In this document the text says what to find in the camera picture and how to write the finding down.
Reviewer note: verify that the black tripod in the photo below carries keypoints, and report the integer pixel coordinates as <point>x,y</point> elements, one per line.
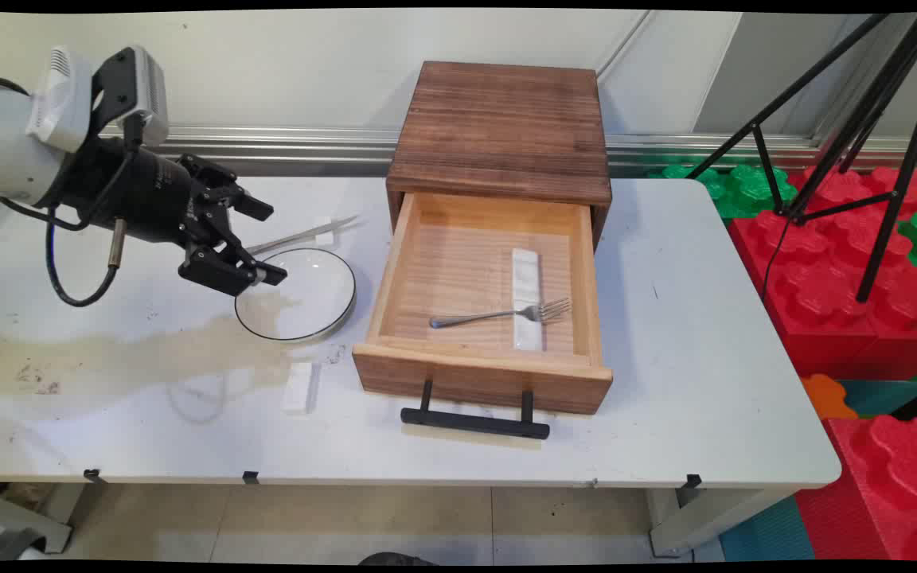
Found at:
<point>892,119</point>

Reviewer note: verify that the light wooden drawer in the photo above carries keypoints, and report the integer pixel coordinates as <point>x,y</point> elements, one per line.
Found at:
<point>474,374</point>

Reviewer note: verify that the small white cutlery rest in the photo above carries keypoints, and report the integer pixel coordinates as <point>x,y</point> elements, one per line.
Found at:
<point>325,236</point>
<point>299,388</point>

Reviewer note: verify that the dark wooden drawer cabinet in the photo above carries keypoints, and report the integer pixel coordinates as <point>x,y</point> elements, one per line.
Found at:
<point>498,127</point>

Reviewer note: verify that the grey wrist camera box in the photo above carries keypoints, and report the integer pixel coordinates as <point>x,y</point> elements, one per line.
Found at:
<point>140,87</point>

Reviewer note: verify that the black table edge clip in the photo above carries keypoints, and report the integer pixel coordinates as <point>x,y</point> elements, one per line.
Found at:
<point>93,476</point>
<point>692,481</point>
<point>250,477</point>

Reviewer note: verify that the teal foam mat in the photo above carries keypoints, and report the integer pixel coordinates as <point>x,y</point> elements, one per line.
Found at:
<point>765,533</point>

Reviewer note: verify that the large red foam block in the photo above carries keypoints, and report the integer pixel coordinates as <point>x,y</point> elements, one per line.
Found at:
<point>825,294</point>

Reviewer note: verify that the long white cutlery rest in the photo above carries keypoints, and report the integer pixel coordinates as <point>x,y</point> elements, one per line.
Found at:
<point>526,274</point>

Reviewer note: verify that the grey table foot bar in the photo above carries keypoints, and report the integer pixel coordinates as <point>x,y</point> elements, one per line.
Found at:
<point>21,521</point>

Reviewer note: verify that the white plate with black rim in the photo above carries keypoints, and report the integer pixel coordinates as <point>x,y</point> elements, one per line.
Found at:
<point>311,302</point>

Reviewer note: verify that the white table leg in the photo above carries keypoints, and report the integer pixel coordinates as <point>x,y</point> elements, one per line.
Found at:
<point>697,521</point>

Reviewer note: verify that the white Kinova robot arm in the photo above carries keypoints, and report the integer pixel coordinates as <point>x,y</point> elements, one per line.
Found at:
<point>5,143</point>

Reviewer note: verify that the aluminium wall rail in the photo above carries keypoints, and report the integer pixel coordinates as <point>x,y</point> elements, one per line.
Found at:
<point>307,143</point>

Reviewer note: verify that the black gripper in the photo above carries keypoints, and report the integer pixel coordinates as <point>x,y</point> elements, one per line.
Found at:
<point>136,195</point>

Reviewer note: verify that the teal foam block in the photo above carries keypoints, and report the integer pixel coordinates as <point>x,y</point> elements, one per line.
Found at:
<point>880,396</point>

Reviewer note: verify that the orange foam block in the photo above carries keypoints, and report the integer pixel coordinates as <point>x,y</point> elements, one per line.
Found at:
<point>825,396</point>

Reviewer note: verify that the silver fork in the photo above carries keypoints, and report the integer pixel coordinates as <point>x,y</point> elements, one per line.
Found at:
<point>474,317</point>

